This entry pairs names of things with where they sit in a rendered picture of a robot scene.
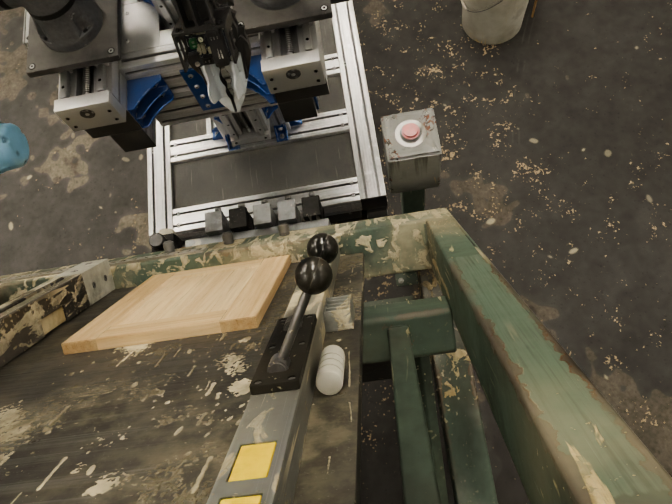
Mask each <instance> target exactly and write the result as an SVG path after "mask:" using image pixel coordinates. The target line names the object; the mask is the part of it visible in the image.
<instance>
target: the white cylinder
mask: <svg viewBox="0 0 672 504"><path fill-rule="evenodd" d="M344 368H345V354H344V351H343V350H342V348H340V347H339V346H337V345H329V346H327V347H325V348H324V350H323V351H322V353H321V356H320V361H319V366H318V371H317V376H316V387H317V389H318V390H319V391H320V392H321V393H323V394H325V395H334V394H337V393H338V392H339V391H340V390H341V389H342V387H343V379H344Z"/></svg>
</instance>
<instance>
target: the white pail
mask: <svg viewBox="0 0 672 504"><path fill-rule="evenodd" d="M528 2H529V0H461V3H462V26H463V29H464V31H465V33H466V34H467V35H468V36H469V37H470V38H471V39H473V40H474V41H476V42H479V43H482V44H487V45H496V44H501V43H504V42H506V41H508V40H510V39H512V38H513V37H514V36H515V35H516V34H517V33H518V32H519V30H520V28H521V25H522V21H523V18H524V15H525V11H526V8H527V5H528ZM536 4H537V0H535V2H534V6H533V11H532V15H531V17H532V18H533V16H534V12H535V8H536Z"/></svg>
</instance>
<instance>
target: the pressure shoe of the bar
mask: <svg viewBox="0 0 672 504"><path fill-rule="evenodd" d="M40 321H41V324H42V328H43V331H44V335H46V334H47V333H48V332H50V331H51V330H53V329H54V328H56V327H57V326H59V325H60V324H62V323H63V322H65V321H66V318H65V315H64V311H63V307H60V308H59V309H57V310H55V311H54V312H52V313H51V314H49V315H47V316H46V317H44V318H43V319H41V320H40Z"/></svg>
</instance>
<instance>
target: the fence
mask: <svg viewBox="0 0 672 504"><path fill-rule="evenodd" d="M335 240H336V241H337V244H338V238H335ZM339 260H340V250H339V244H338V254H337V257H336V258H335V259H334V261H332V262H331V263H329V265H330V267H331V269H332V273H333V279H332V282H331V284H330V286H329V287H328V289H327V290H325V291H324V292H322V293H320V294H317V295H311V298H310V300H309V303H308V306H307V308H306V311H305V314H304V315H308V314H316V318H317V322H316V326H315V330H314V334H313V338H312V342H311V346H310V350H309V354H308V359H307V363H306V367H305V371H304V375H303V379H302V383H301V387H300V389H297V390H290V391H282V392H275V393H267V394H259V395H251V397H250V399H249V402H248V404H247V407H246V409H245V411H244V414H243V416H242V419H241V421H240V424H239V426H238V428H237V431H236V433H235V436H234V438H233V440H232V443H231V445H230V448H229V450H228V452H227V455H226V457H225V460H224V462H223V465H222V467H221V469H220V472H219V474H218V477H217V479H216V481H215V484H214V486H213V489H212V491H211V494H210V496H209V498H208V501H207V503H206V504H220V502H221V500H223V499H231V498H239V497H248V496H257V495H261V496H262V498H261V502H260V504H292V503H293V498H294V493H295V488H296V483H297V478H298V472H299V467H300V462H301V457H302V452H303V446H304V441H305V436H306V431H307V426H308V421H309V415H310V410H311V405H312V400H313V395H314V389H315V384H316V376H317V371H318V366H319V361H320V356H321V353H322V348H323V343H324V338H325V332H326V330H325V324H324V317H323V310H324V305H325V301H326V298H331V297H332V296H333V291H334V286H335V281H336V275H337V270H338V265H339ZM301 293H302V291H301V290H300V289H299V288H298V286H296V288H295V291H294V293H293V296H292V298H291V300H290V303H289V305H288V308H287V310H286V312H285V315H284V317H283V318H287V317H289V316H291V315H293V314H294V312H295V309H296V306H297V304H298V301H299V298H300V296H301ZM272 442H276V443H277V444H276V447H275V451H274V455H273V458H272V462H271V466H270V469H269V473H268V476H267V477H264V478H256V479H248V480H239V481H231V482H228V481H229V478H230V475H231V473H232V470H233V467H234V465H235V462H236V460H237V457H238V454H239V452H240V449H241V447H242V446H247V445H256V444H264V443H272Z"/></svg>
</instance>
